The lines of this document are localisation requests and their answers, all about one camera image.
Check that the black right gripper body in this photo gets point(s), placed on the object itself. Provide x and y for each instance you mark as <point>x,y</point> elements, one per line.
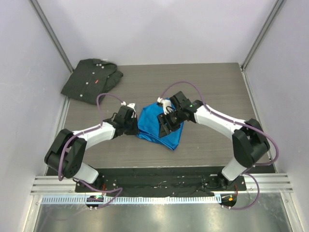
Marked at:
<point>173,120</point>

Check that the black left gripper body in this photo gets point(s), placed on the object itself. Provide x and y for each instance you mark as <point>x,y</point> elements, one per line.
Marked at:
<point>131,127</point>

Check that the blue satin napkin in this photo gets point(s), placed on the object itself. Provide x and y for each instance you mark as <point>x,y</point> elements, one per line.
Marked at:
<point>149,128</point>

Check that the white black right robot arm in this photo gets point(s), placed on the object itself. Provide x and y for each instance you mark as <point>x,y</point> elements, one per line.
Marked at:
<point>248,139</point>

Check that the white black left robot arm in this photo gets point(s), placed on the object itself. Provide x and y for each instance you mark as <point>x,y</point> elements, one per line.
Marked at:
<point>67,150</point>

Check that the dark striped button shirt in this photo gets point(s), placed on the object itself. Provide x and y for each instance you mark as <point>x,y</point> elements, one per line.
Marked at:
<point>90,78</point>

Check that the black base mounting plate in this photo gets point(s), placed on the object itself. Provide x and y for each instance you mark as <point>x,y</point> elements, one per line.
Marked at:
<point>164,182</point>

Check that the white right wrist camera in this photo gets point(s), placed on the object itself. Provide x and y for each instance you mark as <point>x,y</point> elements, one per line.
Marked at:
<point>165,104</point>

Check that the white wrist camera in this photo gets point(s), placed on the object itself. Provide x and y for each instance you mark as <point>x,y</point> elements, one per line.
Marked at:
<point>132,106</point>
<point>165,104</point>

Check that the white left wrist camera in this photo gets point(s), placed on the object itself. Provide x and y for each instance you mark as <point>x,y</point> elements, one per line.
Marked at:
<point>132,106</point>

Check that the slotted white cable duct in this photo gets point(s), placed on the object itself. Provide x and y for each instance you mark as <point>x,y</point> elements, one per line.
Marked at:
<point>96,199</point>

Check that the aluminium frame rail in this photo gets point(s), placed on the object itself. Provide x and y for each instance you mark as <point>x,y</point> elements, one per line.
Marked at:
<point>48,185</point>

